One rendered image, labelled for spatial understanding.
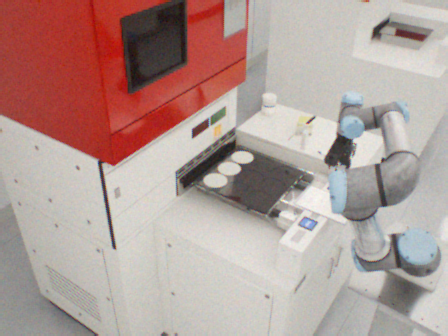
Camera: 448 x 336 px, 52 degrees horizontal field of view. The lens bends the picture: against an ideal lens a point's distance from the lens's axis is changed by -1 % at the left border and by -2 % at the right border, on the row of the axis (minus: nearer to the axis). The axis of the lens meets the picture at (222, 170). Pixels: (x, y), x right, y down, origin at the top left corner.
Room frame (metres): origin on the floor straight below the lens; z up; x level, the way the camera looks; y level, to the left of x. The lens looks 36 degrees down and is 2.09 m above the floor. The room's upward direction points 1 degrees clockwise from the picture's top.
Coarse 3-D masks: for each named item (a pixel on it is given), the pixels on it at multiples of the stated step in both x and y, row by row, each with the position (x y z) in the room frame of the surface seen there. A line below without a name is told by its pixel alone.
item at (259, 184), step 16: (224, 160) 1.74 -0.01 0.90; (256, 160) 1.75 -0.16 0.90; (272, 160) 1.75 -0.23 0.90; (240, 176) 1.62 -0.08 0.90; (256, 176) 1.62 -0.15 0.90; (272, 176) 1.62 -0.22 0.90; (288, 176) 1.63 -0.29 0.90; (224, 192) 1.51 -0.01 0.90; (240, 192) 1.51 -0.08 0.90; (256, 192) 1.51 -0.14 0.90; (272, 192) 1.51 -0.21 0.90; (256, 208) 1.41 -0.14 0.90
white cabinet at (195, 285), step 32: (160, 256) 1.39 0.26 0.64; (192, 256) 1.29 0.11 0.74; (320, 256) 1.29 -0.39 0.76; (160, 288) 1.40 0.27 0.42; (192, 288) 1.30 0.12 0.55; (224, 288) 1.21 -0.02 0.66; (256, 288) 1.13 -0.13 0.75; (320, 288) 1.36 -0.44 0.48; (192, 320) 1.30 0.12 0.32; (224, 320) 1.21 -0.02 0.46; (256, 320) 1.12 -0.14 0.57; (288, 320) 1.08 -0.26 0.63; (320, 320) 1.47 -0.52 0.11
